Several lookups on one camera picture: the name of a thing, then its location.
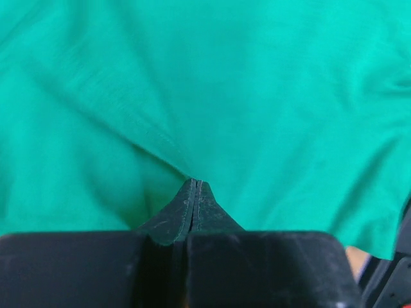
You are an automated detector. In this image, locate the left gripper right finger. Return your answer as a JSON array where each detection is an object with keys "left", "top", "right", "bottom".
[{"left": 189, "top": 181, "right": 361, "bottom": 307}]

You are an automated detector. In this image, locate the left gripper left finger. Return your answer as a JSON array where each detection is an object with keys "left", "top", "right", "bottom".
[{"left": 1, "top": 179, "right": 197, "bottom": 307}]

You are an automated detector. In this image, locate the green t shirt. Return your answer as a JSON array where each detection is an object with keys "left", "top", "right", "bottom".
[{"left": 1, "top": 1, "right": 410, "bottom": 259}]

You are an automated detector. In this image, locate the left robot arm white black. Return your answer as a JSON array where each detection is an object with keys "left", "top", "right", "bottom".
[{"left": 1, "top": 179, "right": 410, "bottom": 307}]

